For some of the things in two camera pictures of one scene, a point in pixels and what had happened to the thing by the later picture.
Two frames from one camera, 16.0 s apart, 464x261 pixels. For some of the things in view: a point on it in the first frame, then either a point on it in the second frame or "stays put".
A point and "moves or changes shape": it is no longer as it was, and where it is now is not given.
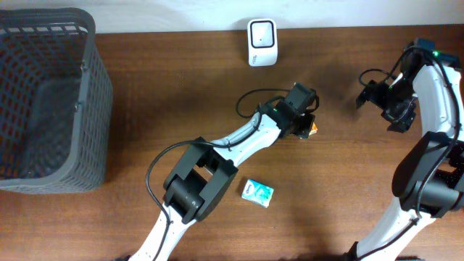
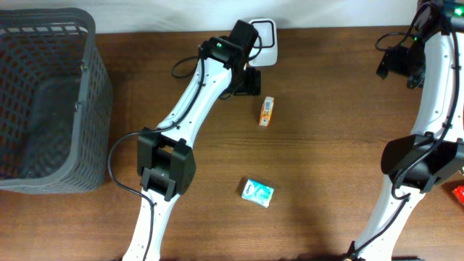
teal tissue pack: x=257 y=193 stays put
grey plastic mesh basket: x=56 y=103 stays put
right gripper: x=401 y=121 -> x=394 y=61
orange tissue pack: x=314 y=129 moves or changes shape
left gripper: x=306 y=127 -> x=250 y=82
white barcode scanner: x=262 y=43 stays put
